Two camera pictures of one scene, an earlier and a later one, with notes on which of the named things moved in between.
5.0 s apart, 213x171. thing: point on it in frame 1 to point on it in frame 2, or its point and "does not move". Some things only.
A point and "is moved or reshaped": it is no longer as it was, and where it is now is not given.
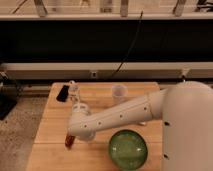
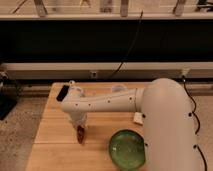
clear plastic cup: (119, 93) does not move
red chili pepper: (69, 140) is moved or reshaped
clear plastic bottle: (74, 96) does not move
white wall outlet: (93, 74) does not move
